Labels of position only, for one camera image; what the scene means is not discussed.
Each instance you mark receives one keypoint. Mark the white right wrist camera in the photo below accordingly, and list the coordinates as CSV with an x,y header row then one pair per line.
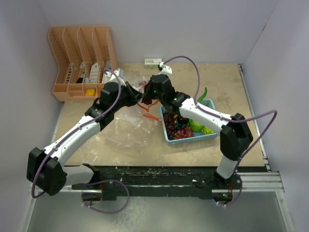
x,y
164,69

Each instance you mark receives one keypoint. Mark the black metal base frame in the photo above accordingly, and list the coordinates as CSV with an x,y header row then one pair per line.
x,y
166,181

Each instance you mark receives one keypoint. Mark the yellow-green custard apple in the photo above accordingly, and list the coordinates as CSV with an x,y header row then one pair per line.
x,y
207,131

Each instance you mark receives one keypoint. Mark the light blue plastic basket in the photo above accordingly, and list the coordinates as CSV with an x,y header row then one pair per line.
x,y
198,136

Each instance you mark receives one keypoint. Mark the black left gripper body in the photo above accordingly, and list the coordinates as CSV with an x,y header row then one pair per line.
x,y
127,98

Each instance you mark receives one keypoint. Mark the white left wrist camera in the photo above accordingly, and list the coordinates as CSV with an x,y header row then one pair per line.
x,y
119,73

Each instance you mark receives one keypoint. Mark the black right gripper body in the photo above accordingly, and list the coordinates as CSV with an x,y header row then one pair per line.
x,y
150,94

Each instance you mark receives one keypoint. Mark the aluminium rail frame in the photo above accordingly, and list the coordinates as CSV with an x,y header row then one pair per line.
x,y
269,182

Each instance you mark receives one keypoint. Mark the small green white box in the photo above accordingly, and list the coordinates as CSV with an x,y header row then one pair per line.
x,y
152,63

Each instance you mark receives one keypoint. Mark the dark red grape bunch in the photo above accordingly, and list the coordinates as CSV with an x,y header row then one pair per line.
x,y
173,123

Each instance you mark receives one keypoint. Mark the green custard apple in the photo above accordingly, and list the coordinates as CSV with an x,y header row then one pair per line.
x,y
196,126

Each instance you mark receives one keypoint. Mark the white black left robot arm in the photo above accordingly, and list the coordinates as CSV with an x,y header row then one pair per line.
x,y
46,167

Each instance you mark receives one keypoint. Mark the orange plastic file organizer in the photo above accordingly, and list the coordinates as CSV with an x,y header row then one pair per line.
x,y
76,49

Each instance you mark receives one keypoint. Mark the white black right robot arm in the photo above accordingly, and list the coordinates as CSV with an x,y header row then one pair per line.
x,y
234,132

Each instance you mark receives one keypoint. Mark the green chili pepper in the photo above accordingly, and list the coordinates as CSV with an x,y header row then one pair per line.
x,y
203,96

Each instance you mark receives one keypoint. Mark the yellow block in organizer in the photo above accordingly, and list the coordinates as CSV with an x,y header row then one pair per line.
x,y
91,92

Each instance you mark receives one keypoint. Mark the white bottle in organizer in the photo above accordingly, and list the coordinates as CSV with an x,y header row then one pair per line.
x,y
94,73

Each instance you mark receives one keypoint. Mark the clear zip top bag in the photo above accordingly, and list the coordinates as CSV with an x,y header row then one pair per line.
x,y
131,130

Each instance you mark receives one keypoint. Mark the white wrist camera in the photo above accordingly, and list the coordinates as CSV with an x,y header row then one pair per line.
x,y
119,73
164,69

